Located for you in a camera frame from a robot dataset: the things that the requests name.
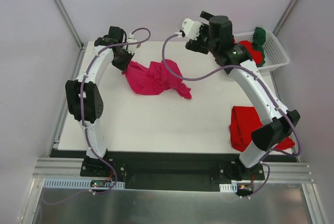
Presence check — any white left cable duct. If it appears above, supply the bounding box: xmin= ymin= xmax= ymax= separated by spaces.
xmin=43 ymin=179 xmax=125 ymax=190

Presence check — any aluminium left frame rail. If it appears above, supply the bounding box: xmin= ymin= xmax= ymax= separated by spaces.
xmin=45 ymin=0 xmax=84 ymax=157

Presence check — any green t shirt in basket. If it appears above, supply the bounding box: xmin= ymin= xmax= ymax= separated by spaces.
xmin=252 ymin=27 xmax=266 ymax=67

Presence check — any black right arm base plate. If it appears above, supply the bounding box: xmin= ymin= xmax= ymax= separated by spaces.
xmin=218 ymin=158 xmax=266 ymax=181

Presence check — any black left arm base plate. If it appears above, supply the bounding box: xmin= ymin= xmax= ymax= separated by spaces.
xmin=80 ymin=157 xmax=126 ymax=180

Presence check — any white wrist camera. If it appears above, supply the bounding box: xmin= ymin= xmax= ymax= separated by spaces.
xmin=123 ymin=33 xmax=140 ymax=54
xmin=179 ymin=18 xmax=204 ymax=40

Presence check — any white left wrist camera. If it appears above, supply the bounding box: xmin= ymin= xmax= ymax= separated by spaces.
xmin=123 ymin=33 xmax=140 ymax=54

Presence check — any white right cable duct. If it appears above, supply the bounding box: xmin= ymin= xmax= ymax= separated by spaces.
xmin=219 ymin=182 xmax=237 ymax=193

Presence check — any magenta t shirt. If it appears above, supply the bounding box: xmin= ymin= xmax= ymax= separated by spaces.
xmin=122 ymin=61 xmax=192 ymax=100

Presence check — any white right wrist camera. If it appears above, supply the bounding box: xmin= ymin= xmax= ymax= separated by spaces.
xmin=179 ymin=18 xmax=204 ymax=40

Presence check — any red t shirt in basket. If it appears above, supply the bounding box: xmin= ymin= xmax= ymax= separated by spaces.
xmin=239 ymin=41 xmax=264 ymax=67

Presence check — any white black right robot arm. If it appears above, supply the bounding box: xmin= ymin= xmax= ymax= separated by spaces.
xmin=180 ymin=11 xmax=300 ymax=181

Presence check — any aluminium front frame rail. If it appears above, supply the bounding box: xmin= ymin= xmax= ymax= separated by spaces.
xmin=33 ymin=157 xmax=316 ymax=184

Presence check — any white plastic laundry basket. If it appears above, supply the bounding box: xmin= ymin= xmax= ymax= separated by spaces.
xmin=232 ymin=31 xmax=290 ymax=72

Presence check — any folded red t shirt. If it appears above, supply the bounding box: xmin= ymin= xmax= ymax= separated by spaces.
xmin=230 ymin=106 xmax=299 ymax=152

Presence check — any white cable duct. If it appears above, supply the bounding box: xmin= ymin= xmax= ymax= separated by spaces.
xmin=219 ymin=182 xmax=237 ymax=193
xmin=43 ymin=179 xmax=125 ymax=190

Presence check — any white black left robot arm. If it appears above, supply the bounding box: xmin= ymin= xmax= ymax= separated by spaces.
xmin=65 ymin=26 xmax=136 ymax=176

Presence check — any black centre base bar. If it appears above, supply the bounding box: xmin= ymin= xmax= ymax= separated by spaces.
xmin=49 ymin=150 xmax=300 ymax=192

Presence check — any aluminium frame rail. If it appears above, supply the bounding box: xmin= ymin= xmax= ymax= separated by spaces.
xmin=45 ymin=0 xmax=84 ymax=157
xmin=33 ymin=157 xmax=316 ymax=184
xmin=272 ymin=0 xmax=299 ymax=35

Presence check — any aluminium right frame rail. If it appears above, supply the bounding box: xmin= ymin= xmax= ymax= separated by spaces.
xmin=272 ymin=0 xmax=299 ymax=35

